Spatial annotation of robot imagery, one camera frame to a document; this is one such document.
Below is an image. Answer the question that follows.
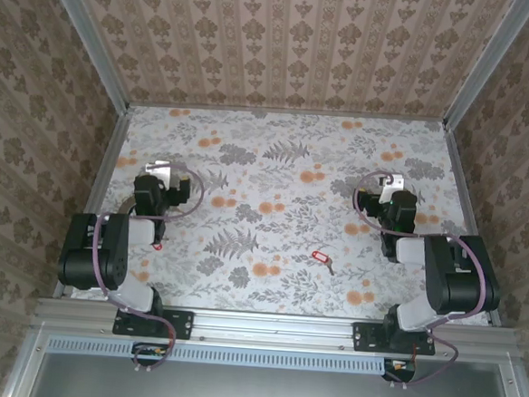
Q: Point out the key with red tag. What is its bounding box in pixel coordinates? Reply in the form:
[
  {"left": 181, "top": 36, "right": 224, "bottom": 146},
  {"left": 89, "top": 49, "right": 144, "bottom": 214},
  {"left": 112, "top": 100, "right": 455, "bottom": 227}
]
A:
[{"left": 309, "top": 249, "right": 337, "bottom": 277}]

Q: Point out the grey metal sheet panel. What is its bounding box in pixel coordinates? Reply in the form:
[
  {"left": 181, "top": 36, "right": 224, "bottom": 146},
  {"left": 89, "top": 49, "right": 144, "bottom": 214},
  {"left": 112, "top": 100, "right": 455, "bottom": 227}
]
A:
[{"left": 27, "top": 331, "right": 524, "bottom": 397}]

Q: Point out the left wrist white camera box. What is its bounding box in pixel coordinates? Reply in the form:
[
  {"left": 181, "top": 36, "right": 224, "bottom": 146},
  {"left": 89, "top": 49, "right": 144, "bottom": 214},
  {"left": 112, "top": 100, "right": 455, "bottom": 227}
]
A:
[{"left": 143, "top": 159, "right": 174, "bottom": 189}]

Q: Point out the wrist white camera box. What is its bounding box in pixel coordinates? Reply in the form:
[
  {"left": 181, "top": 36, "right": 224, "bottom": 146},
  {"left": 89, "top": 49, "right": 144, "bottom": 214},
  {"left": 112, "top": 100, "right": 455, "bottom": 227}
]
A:
[
  {"left": 380, "top": 171, "right": 407, "bottom": 195},
  {"left": 143, "top": 159, "right": 174, "bottom": 189}
]

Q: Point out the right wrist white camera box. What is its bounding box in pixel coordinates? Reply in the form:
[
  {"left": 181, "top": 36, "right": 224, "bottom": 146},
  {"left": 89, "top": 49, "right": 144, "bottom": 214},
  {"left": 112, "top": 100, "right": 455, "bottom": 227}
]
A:
[{"left": 380, "top": 171, "right": 407, "bottom": 195}]

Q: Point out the aluminium side rail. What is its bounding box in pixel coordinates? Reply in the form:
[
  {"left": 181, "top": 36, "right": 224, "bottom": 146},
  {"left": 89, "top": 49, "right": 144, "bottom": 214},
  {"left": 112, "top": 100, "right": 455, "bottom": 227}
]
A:
[
  {"left": 53, "top": 101, "right": 134, "bottom": 303},
  {"left": 432, "top": 124, "right": 518, "bottom": 328}
]

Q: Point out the thin aluminium wall rail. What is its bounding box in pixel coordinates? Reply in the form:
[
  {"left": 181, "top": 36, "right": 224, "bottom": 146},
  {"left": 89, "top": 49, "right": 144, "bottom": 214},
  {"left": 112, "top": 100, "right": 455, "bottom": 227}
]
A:
[{"left": 128, "top": 95, "right": 449, "bottom": 130}]

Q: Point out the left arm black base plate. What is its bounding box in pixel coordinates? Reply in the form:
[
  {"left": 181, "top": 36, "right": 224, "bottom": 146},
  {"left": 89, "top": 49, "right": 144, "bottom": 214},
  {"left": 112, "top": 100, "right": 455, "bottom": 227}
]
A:
[{"left": 112, "top": 305, "right": 195, "bottom": 342}]

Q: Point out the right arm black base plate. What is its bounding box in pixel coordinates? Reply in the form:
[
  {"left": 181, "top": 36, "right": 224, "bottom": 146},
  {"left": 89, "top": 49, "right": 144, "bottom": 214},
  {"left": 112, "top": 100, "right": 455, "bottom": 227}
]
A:
[{"left": 351, "top": 321, "right": 438, "bottom": 359}]

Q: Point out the aluminium mounting rail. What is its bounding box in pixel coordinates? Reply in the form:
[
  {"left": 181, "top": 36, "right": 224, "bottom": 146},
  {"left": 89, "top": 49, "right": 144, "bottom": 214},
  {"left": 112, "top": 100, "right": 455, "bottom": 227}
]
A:
[{"left": 32, "top": 295, "right": 523, "bottom": 365}]

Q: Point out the black connector socket with wires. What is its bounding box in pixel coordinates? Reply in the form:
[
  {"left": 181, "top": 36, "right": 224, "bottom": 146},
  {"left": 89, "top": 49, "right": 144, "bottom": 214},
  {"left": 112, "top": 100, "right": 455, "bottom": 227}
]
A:
[
  {"left": 130, "top": 341, "right": 175, "bottom": 368},
  {"left": 380, "top": 357, "right": 418, "bottom": 384}
]

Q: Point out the aluminium corner post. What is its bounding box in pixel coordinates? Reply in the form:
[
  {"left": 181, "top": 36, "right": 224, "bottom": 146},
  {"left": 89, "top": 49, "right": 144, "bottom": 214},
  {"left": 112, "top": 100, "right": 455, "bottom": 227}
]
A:
[
  {"left": 33, "top": 0, "right": 139, "bottom": 113},
  {"left": 441, "top": 0, "right": 529, "bottom": 137}
]

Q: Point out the grey slotted cable duct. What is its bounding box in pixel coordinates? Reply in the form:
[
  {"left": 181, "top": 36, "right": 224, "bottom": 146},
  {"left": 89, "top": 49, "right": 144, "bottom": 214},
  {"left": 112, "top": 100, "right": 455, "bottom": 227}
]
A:
[{"left": 47, "top": 334, "right": 418, "bottom": 379}]

